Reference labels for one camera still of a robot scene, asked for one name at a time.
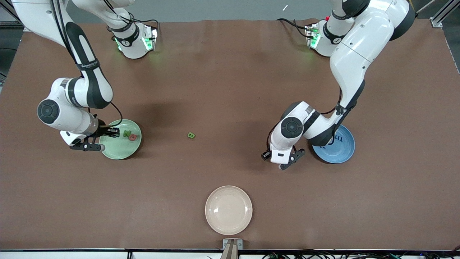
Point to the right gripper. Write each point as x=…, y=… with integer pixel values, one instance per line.
x=103, y=130

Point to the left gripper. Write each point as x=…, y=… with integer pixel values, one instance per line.
x=264, y=155

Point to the green letter N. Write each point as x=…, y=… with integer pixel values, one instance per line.
x=127, y=133

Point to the red letter Q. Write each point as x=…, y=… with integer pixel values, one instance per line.
x=136, y=139

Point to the blue letter m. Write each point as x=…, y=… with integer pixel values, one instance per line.
x=339, y=138

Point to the green letter B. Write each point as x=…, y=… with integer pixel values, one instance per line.
x=191, y=135

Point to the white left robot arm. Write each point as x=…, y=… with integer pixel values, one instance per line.
x=359, y=46

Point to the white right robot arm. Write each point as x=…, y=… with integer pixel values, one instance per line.
x=36, y=18

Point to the green plate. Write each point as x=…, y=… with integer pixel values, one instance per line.
x=122, y=151

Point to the blue plate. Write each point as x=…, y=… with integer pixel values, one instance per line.
x=341, y=153

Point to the cream plate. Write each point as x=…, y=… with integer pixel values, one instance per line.
x=228, y=210

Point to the brown table cover sheet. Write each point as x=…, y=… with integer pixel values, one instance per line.
x=230, y=90

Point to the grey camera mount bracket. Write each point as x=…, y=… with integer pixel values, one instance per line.
x=232, y=248

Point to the white table front rail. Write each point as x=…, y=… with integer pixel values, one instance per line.
x=54, y=255

